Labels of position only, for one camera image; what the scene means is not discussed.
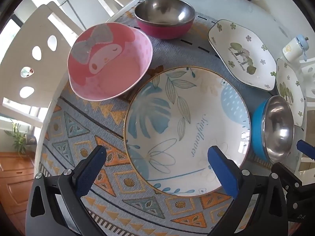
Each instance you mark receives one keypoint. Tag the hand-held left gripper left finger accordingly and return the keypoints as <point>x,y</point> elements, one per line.
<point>92,169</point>

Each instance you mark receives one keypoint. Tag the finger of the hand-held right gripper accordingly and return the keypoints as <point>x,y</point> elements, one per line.
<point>285,173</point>
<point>306,148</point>

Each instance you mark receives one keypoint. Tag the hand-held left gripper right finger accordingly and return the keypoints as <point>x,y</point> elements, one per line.
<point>222,169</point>

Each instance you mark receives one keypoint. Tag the blue steel bowl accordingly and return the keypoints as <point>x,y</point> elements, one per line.
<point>278,127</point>

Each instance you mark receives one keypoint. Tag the square floral plate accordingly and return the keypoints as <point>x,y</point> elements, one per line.
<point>243,54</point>
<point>290,91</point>

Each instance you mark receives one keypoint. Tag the round blue leaf plate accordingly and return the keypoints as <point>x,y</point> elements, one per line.
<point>177,127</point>

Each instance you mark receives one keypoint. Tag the pink cartoon bowl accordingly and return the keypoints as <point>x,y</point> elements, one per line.
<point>110,61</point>

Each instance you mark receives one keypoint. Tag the red steel bowl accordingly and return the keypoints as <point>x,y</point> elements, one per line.
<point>162,12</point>

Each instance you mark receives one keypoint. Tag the patterned woven table mat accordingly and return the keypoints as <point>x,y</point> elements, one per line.
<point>81,118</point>

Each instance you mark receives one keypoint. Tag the potted green plant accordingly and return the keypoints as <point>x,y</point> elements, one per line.
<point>18,140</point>

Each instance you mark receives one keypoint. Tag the wooden cabinet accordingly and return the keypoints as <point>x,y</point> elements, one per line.
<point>14,189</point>

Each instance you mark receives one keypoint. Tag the white bottle with blue lid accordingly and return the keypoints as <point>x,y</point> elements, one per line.
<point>291,50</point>

